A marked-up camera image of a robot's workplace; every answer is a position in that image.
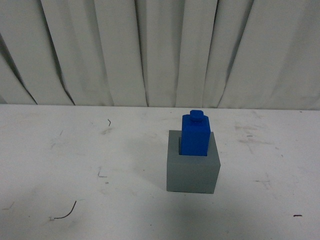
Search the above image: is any white pleated curtain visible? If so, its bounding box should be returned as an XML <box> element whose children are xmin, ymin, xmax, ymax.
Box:
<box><xmin>0</xmin><ymin>0</ymin><xmax>320</xmax><ymax>110</ymax></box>

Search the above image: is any blue block part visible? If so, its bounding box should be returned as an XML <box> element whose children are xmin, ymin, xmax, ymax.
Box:
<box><xmin>180</xmin><ymin>110</ymin><xmax>211</xmax><ymax>156</ymax></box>

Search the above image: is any gray cube base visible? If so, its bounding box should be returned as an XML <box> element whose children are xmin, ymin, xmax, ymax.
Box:
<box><xmin>166</xmin><ymin>130</ymin><xmax>221</xmax><ymax>194</ymax></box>

